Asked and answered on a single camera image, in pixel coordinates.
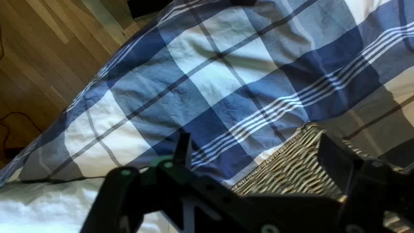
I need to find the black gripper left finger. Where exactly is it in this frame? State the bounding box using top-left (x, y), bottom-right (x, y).
top-left (79, 128), bottom-right (195, 233)

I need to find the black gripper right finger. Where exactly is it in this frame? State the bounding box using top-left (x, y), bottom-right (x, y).
top-left (318, 132), bottom-right (414, 233)

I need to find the grey cloth garment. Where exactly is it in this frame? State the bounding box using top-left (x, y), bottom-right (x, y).
top-left (0, 178), bottom-right (179, 233)

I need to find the wicker laundry basket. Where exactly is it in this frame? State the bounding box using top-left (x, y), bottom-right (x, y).
top-left (232, 123), bottom-right (414, 233)

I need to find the blue plaid duvet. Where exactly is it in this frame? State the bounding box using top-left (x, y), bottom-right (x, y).
top-left (0, 0), bottom-right (414, 188)

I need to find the black floor cable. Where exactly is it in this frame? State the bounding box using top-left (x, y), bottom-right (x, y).
top-left (0, 110), bottom-right (43, 162)

